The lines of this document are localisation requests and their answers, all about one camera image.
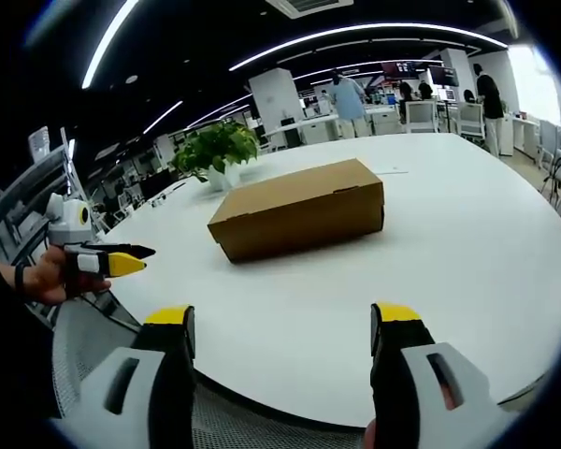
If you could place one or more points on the green potted plant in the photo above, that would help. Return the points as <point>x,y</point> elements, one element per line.
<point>215,147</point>

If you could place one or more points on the white office chair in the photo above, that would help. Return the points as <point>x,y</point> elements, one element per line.
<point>422,116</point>
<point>471,119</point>

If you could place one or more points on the person's right hand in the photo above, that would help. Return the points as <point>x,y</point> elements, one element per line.
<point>370,435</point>

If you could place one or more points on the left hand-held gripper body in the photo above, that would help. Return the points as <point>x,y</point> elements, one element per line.
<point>70,222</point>

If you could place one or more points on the person's left hand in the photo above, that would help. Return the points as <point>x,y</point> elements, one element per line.
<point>51,276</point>

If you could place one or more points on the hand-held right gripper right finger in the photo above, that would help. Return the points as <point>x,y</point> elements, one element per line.
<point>421,379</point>

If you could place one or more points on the white plant pot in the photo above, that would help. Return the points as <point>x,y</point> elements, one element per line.
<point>223,177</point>

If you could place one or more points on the grey slatted chair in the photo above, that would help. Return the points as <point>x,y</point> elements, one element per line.
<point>23,206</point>

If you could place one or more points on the brown cardboard shoe box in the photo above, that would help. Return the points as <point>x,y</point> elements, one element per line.
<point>299,210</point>

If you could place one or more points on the black wristband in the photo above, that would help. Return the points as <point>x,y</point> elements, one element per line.
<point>20,277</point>

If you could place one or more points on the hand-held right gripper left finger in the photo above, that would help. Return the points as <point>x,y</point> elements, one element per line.
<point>135,388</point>

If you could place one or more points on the wall screen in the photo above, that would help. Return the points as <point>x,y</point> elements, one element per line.
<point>441,76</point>

